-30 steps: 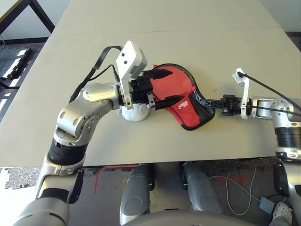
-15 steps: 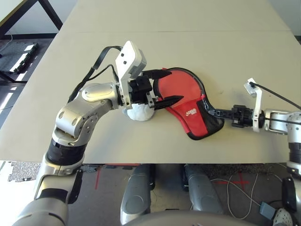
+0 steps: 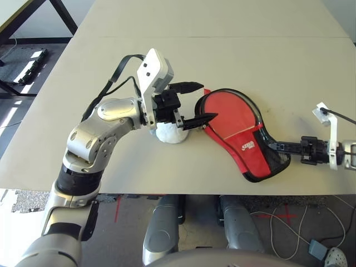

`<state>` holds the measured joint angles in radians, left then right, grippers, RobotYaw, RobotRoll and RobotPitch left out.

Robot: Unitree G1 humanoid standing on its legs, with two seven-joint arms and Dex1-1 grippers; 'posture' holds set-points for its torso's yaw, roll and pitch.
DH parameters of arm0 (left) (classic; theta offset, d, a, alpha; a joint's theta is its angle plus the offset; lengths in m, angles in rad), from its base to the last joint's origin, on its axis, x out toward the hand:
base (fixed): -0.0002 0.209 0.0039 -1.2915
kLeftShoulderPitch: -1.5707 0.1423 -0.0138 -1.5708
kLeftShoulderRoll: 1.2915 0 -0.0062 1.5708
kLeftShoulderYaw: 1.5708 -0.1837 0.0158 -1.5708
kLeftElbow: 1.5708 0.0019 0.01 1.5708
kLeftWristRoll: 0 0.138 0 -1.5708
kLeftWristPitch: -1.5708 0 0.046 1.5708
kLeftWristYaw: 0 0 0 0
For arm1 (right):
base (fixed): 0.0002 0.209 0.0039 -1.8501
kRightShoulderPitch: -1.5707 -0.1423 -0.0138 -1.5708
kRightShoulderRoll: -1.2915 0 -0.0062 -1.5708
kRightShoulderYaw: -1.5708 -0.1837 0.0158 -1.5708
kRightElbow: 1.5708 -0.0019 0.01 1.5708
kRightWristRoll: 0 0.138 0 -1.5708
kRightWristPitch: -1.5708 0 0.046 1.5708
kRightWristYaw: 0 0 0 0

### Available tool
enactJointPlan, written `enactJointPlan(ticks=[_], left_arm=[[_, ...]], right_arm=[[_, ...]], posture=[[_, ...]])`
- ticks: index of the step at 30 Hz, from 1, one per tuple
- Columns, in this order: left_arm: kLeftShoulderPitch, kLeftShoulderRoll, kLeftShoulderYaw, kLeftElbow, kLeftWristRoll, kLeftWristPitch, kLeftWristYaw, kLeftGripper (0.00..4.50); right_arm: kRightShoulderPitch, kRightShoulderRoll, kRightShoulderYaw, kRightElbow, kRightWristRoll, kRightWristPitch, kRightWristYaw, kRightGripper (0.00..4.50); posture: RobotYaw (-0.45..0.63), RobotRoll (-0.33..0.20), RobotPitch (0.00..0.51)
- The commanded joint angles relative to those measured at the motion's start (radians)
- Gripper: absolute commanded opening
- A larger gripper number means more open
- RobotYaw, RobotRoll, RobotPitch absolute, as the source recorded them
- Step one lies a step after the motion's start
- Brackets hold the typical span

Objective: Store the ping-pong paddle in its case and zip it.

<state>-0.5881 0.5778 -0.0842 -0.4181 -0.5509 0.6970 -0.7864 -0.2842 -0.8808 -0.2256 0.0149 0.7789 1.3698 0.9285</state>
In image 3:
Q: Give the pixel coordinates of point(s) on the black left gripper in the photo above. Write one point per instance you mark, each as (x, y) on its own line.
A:
(168, 107)

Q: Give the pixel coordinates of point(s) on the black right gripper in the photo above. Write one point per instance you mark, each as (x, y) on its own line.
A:
(315, 150)

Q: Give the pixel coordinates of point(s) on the red black paddle case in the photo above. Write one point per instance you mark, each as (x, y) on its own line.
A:
(250, 158)

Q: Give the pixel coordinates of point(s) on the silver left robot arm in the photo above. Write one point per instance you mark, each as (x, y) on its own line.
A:
(111, 111)

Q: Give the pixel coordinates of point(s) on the grey right robot leg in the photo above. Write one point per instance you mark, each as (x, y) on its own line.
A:
(240, 225)

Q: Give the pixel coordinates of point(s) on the grey robot leg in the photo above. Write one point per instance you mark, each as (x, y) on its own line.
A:
(240, 225)
(161, 231)

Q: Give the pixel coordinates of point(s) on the grey foot pedal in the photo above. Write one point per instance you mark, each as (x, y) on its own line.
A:
(317, 249)

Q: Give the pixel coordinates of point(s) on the white clog shoe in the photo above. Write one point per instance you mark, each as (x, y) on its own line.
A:
(335, 257)

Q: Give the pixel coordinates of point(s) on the grey left robot leg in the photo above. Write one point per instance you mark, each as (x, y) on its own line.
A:
(161, 231)

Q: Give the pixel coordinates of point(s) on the grey robot torso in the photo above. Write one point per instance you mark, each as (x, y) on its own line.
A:
(222, 260)

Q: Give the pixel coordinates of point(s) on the black long floor device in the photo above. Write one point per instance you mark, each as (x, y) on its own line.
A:
(34, 66)

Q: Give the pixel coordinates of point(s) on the dark grey floor mat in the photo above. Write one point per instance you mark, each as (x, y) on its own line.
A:
(14, 64)

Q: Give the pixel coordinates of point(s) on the grey speckled mat piece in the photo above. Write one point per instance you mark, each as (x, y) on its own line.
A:
(30, 200)

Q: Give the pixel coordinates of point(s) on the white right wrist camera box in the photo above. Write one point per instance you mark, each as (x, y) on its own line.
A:
(332, 130)

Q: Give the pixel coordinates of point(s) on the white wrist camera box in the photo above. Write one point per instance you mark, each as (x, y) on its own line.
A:
(150, 72)
(332, 130)

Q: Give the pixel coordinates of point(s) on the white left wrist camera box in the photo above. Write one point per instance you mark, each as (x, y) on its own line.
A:
(150, 72)

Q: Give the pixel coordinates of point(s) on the black frame side table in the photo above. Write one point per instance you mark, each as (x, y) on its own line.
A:
(65, 19)

